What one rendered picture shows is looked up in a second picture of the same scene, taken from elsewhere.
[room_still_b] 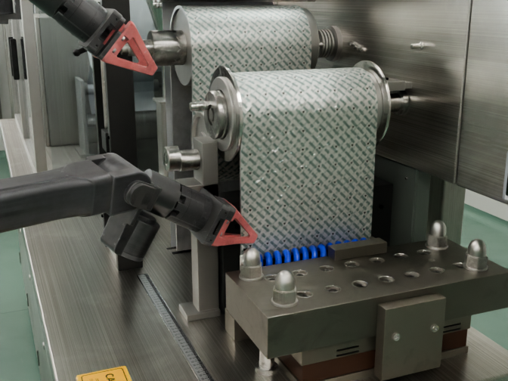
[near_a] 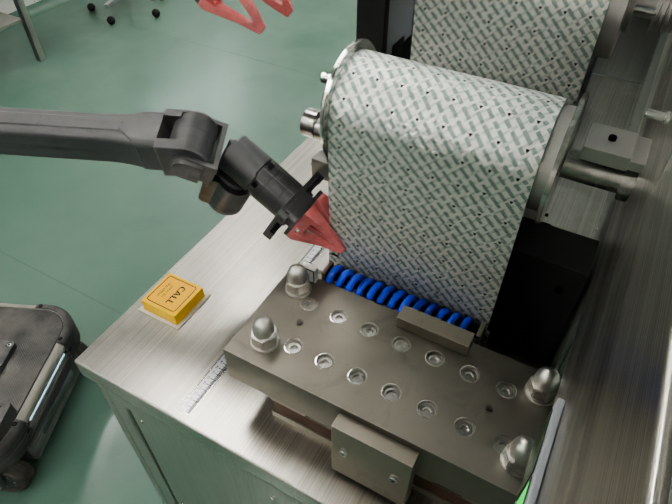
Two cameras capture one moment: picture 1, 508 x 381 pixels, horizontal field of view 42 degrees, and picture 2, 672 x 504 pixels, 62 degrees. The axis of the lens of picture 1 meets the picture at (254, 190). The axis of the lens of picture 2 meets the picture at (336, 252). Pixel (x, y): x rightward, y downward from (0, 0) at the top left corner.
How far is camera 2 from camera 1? 0.77 m
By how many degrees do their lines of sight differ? 51
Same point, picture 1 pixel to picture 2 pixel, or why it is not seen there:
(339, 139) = (459, 199)
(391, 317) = (339, 436)
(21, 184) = (72, 125)
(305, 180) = (407, 224)
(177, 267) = not seen: hidden behind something
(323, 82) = (461, 115)
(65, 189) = (108, 142)
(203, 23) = not seen: outside the picture
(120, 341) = (251, 256)
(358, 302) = (316, 397)
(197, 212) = (268, 202)
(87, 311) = not seen: hidden behind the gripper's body
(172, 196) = (244, 176)
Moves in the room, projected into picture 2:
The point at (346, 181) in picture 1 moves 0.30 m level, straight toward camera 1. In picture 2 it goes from (463, 250) to (227, 359)
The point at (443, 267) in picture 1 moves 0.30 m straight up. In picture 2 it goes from (478, 430) to (553, 229)
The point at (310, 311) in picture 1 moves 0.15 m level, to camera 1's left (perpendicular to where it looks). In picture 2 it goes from (263, 370) to (201, 296)
